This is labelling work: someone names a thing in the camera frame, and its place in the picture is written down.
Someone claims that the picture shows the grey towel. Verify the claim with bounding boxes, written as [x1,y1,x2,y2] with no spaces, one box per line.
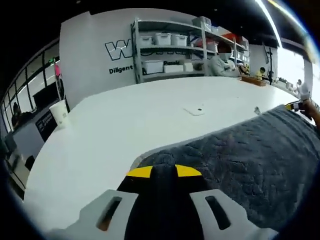
[129,104,320,234]

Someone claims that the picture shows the white flat card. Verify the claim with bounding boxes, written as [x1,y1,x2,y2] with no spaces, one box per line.
[182,104,206,117]

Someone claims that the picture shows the flat white storage box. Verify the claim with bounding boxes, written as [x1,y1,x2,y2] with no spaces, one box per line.
[163,64,185,74]

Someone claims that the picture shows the person's right hand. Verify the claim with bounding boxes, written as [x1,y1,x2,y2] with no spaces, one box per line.
[299,98,320,126]

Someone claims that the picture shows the black stand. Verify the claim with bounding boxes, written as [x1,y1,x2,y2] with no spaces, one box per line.
[262,42,275,84]

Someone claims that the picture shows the wooden tray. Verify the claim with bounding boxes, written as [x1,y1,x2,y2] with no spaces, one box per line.
[241,75,269,88]

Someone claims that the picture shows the ceiling light strip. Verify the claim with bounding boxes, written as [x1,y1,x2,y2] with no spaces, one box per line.
[254,0,285,49]

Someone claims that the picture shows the black counter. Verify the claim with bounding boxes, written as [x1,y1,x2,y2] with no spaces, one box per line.
[4,109,56,174]

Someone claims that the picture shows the white paper cup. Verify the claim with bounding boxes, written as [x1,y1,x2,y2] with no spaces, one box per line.
[49,99,71,129]

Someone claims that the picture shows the grey metal shelf rack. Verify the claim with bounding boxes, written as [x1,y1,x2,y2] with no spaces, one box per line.
[131,16,251,84]

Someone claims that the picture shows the clear storage box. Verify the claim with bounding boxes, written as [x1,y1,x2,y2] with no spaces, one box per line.
[192,16,213,34]

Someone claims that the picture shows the black monitor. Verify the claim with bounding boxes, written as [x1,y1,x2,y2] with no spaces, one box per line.
[32,82,61,109]

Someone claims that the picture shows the large white storage box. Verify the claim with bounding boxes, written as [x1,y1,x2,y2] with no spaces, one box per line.
[142,60,165,75]

